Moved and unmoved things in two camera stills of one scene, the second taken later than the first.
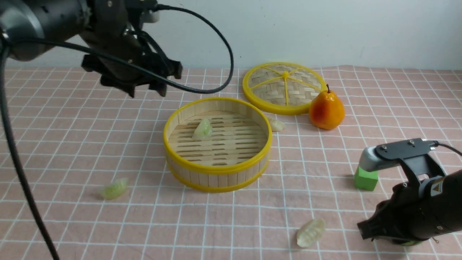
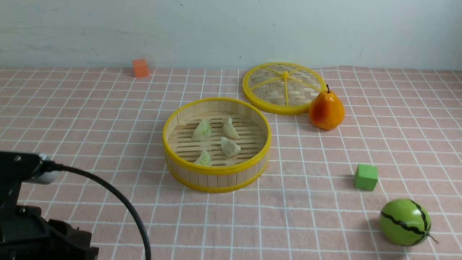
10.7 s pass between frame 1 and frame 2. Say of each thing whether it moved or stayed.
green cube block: stayed
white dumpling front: moved
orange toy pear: stayed
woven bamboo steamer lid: stayed
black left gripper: moved
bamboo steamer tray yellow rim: stayed
